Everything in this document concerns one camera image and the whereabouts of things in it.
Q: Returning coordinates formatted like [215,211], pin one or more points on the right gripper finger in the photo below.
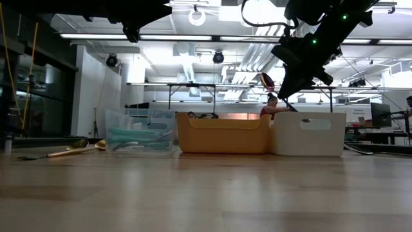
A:
[291,85]

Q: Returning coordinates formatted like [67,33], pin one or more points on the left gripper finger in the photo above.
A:
[156,9]

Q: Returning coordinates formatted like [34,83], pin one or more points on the iridescent rainbow spoon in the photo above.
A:
[267,82]

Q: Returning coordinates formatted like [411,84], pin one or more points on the gold spoon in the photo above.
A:
[100,145]
[78,144]

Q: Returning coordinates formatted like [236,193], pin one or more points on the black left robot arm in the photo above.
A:
[64,8]

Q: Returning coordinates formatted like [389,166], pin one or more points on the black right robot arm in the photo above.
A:
[328,29]

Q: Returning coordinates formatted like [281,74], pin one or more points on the person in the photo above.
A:
[272,108]
[191,115]
[409,103]

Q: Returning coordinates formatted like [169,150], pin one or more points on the long ceiling light strip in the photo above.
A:
[93,36]
[175,37]
[249,39]

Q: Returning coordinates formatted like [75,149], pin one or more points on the black ceiling spotlight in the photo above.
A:
[111,61]
[218,58]

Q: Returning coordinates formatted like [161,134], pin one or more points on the white plastic bin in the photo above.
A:
[309,141]

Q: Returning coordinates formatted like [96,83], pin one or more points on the orange plastic bin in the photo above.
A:
[225,138]

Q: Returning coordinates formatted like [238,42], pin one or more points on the black computer monitor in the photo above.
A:
[380,114]

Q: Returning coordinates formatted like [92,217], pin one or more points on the dark office desk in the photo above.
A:
[380,135]

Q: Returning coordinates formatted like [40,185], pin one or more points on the clear plastic bin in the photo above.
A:
[141,122]

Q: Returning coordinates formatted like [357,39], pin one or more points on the small silver canister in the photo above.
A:
[8,145]

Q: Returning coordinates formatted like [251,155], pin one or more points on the white ceiling duct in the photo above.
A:
[257,54]

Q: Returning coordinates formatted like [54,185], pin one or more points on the black metal rack frame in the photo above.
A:
[193,84]

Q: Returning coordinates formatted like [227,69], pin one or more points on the black aluminium rig frame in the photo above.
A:
[38,142]

